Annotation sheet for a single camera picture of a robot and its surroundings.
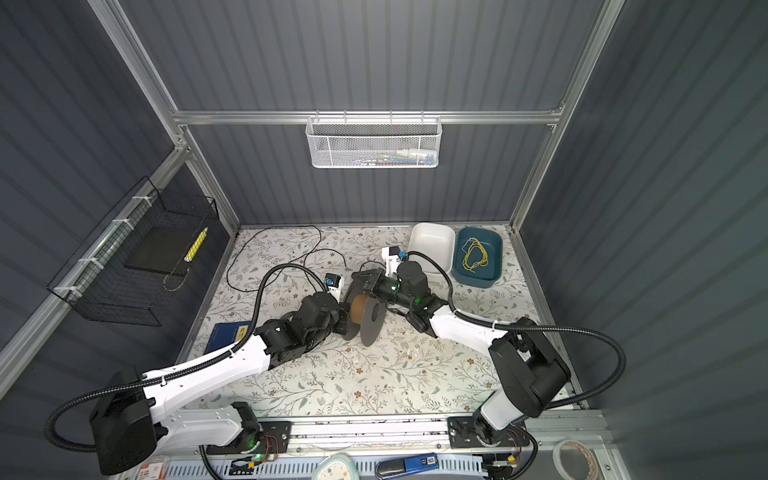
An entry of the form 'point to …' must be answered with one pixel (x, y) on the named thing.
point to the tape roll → (593, 471)
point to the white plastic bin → (435, 240)
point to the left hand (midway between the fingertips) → (349, 305)
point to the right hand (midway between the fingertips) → (353, 279)
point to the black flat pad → (161, 247)
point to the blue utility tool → (401, 467)
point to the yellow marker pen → (195, 244)
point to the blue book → (227, 333)
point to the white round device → (339, 466)
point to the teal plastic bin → (486, 276)
